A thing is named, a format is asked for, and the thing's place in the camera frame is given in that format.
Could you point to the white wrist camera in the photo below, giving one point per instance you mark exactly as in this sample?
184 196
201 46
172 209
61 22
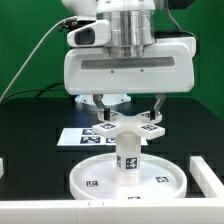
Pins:
95 34

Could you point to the white L-shaped border fence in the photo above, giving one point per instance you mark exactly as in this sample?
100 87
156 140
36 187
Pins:
206 210

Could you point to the white marker sheet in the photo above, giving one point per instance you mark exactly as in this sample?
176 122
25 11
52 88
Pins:
82 137

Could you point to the white round table top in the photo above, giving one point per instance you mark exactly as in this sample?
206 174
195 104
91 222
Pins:
95 179

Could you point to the white cross-shaped table base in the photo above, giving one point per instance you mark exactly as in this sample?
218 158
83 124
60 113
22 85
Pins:
141 125

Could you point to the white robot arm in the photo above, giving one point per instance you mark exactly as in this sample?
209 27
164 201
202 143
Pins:
115 51

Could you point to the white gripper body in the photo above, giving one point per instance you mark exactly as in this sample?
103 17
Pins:
165 67

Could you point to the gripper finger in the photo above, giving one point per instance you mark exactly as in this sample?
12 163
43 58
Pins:
157 105
97 99

